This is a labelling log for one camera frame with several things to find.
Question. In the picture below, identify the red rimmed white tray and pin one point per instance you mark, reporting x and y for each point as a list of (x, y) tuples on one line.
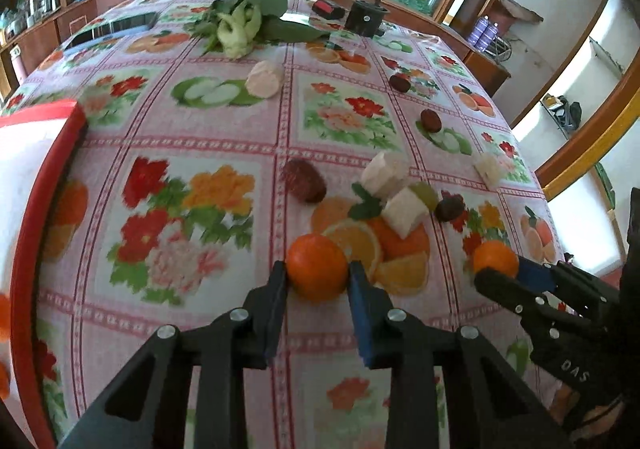
[(36, 145)]

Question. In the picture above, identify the red black small box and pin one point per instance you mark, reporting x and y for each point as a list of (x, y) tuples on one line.
[(328, 10)]

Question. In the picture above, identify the small orange tangerine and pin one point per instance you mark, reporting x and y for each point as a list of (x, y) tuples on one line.
[(495, 255)]

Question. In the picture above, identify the green leafy vegetable bunch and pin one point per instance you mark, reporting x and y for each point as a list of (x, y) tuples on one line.
[(234, 27)]

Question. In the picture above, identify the red jujube date far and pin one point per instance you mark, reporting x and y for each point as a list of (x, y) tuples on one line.
[(430, 121)]

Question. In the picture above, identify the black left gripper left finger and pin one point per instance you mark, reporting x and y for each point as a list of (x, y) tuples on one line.
[(145, 405)]

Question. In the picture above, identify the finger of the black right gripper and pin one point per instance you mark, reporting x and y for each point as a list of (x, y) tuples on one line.
[(532, 308), (571, 285)]

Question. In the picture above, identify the black cylindrical device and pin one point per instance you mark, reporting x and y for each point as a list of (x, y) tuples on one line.
[(365, 17)]

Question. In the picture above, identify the small green fruit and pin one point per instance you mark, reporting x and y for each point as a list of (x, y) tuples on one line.
[(426, 194)]

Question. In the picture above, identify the dark red jujube date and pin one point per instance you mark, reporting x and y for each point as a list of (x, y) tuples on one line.
[(303, 181)]

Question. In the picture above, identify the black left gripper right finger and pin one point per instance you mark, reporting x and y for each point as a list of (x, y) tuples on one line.
[(487, 403)]

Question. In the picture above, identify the floral plastic tablecloth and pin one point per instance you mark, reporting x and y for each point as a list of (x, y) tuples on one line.
[(174, 206)]

